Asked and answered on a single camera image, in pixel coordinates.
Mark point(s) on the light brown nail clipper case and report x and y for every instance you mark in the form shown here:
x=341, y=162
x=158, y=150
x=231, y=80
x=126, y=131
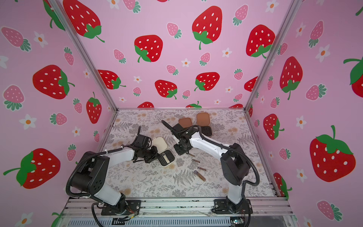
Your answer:
x=185, y=122

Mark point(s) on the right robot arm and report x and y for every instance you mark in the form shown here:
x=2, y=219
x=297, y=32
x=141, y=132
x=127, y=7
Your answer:
x=237, y=168

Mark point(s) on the cream nail clipper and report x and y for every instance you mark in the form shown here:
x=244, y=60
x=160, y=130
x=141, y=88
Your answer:
x=165, y=159

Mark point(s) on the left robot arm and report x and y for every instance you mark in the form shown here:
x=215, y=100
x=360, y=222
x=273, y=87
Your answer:
x=89, y=176

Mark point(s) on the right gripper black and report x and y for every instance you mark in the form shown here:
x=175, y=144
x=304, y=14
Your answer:
x=176, y=133

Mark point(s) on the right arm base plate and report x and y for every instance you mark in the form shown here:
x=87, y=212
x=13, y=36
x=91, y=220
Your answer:
x=225, y=206

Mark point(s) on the dark brown nail clipper case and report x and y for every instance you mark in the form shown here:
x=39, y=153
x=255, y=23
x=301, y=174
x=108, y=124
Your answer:
x=203, y=120

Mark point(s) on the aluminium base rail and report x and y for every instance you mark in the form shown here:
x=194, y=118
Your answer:
x=207, y=207

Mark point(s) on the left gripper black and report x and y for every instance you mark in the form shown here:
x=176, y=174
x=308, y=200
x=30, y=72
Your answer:
x=155, y=154

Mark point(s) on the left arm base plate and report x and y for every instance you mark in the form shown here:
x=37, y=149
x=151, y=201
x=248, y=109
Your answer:
x=126, y=207

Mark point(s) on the cream nail clipper case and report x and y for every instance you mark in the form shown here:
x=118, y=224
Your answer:
x=162, y=147

